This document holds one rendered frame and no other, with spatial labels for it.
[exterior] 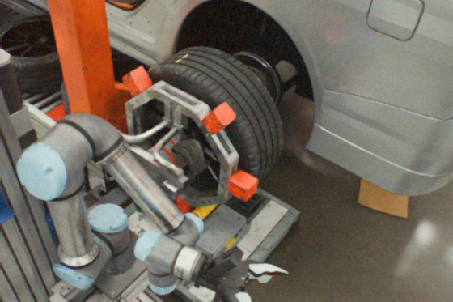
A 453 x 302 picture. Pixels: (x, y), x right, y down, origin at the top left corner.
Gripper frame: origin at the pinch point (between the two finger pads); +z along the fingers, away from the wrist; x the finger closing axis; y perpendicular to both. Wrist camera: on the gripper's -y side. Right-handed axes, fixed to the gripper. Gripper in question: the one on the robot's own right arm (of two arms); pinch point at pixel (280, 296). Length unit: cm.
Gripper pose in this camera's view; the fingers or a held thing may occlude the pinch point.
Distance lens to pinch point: 104.3
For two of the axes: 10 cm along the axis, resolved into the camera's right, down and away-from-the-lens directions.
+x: -4.1, 5.3, -7.5
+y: -1.1, 7.9, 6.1
